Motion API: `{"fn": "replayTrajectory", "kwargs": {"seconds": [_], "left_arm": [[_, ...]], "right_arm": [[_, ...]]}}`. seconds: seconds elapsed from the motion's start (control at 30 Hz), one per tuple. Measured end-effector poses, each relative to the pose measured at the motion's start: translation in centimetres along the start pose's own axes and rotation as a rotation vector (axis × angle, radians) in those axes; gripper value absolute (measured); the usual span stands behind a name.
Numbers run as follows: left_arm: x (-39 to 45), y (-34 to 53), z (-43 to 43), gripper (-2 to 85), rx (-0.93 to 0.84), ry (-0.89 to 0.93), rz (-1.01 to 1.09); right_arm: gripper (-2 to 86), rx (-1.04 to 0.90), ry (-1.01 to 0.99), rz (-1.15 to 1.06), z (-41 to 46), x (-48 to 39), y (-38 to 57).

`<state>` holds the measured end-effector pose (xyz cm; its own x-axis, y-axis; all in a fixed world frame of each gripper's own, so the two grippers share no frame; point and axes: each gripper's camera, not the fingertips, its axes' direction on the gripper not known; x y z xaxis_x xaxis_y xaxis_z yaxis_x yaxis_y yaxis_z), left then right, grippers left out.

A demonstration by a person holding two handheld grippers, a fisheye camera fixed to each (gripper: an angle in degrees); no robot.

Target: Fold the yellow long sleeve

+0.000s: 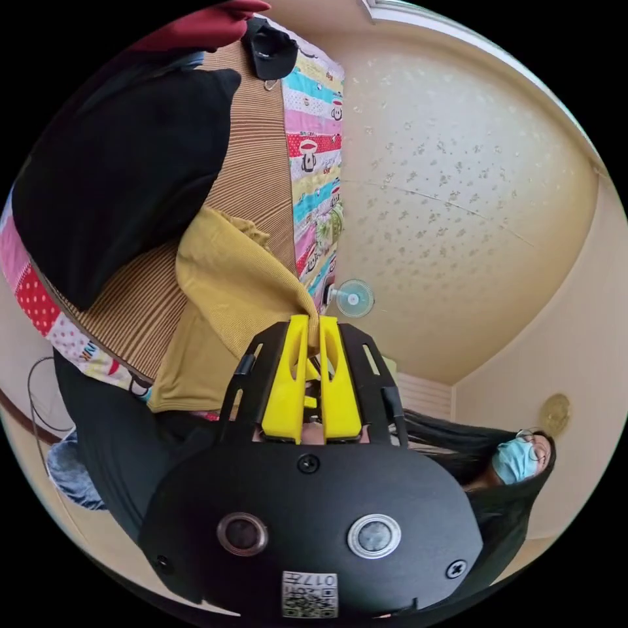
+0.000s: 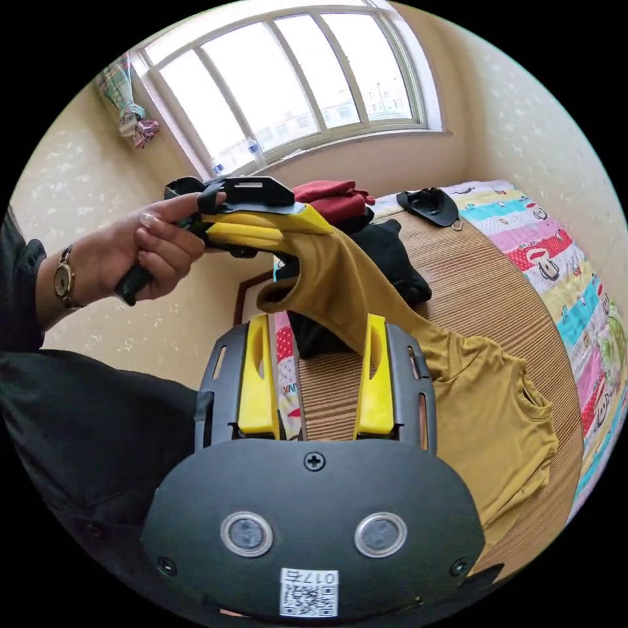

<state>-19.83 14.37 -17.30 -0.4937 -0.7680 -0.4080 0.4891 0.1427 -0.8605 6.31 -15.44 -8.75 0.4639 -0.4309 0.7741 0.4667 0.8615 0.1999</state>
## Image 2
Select pile of clothes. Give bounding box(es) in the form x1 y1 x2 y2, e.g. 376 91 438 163
274 179 434 360

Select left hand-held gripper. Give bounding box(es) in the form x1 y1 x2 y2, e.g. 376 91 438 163
115 175 336 306

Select person's body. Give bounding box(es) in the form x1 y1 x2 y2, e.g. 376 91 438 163
0 203 217 628

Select person's left hand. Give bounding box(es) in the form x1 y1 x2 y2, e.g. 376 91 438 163
68 192 228 308

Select plaid curtain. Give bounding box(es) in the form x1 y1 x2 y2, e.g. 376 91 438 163
96 51 161 150

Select white framed window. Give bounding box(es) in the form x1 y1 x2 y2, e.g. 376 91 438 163
130 0 455 179

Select black cap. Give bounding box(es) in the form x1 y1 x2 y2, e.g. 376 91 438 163
396 186 462 231

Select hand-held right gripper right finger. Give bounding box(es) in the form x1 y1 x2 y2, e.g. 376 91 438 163
353 313 396 440

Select person's left forearm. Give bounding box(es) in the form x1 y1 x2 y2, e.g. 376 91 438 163
35 243 88 336

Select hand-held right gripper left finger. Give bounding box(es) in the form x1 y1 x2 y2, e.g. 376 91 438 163
237 313 281 439

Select yellow long sleeve shirt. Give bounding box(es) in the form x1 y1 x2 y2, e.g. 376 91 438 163
256 228 560 578

